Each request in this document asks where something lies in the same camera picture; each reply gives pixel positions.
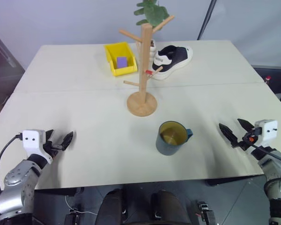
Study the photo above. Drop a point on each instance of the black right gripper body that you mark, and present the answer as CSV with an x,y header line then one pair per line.
x,y
248,140

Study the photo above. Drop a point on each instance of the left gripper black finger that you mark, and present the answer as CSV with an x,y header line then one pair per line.
x,y
49,134
67,140

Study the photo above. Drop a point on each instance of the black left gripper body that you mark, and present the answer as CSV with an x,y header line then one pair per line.
x,y
52,148

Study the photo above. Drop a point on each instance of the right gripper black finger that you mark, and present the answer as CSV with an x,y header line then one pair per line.
x,y
228,134
245,124

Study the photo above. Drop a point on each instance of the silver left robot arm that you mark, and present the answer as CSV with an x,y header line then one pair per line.
x,y
16,182

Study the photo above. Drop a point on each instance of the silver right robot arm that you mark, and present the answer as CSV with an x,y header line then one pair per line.
x,y
276,178

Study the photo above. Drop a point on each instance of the dark blue mug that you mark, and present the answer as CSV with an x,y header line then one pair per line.
x,y
168,143

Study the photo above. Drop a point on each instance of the wooden mug tree stand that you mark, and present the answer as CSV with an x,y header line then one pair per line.
x,y
144,77

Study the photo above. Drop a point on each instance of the red knob device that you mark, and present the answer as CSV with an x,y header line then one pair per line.
x,y
268,78

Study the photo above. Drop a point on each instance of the dark cabinet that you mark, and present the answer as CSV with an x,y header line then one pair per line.
x,y
2,70

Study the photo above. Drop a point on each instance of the black table leg clamp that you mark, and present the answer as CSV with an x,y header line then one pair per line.
x,y
206,212

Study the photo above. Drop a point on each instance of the dark rounded shape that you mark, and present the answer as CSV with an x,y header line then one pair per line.
x,y
167,207
112,207

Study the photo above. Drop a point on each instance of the black and white sneaker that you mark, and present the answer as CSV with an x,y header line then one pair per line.
x,y
175,58

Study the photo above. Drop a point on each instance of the purple block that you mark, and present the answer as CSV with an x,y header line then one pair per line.
x,y
122,62

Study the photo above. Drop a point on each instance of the yellow plastic bin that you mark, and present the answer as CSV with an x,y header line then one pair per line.
x,y
114,52

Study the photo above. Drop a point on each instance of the black slanted pole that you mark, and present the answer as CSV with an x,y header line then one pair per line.
x,y
205,20

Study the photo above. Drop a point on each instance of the green artificial plant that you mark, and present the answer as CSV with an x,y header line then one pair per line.
x,y
153,12

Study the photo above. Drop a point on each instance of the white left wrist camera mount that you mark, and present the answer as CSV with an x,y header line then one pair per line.
x,y
32,140

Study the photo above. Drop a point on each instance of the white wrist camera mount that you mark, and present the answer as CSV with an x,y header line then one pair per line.
x,y
32,140
267,132

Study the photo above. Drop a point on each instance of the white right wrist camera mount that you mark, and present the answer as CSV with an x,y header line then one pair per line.
x,y
267,132

